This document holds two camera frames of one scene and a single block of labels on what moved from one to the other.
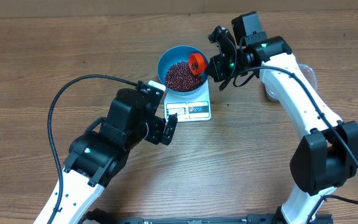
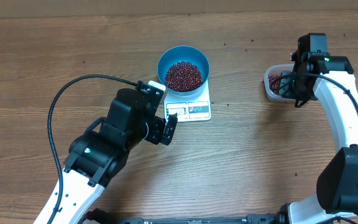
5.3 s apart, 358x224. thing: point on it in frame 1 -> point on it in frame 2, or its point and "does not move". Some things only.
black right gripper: (221, 70) -> (286, 88)
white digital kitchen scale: (196, 107) does not move
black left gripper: (156, 135) does not move
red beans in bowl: (179, 77) does not move
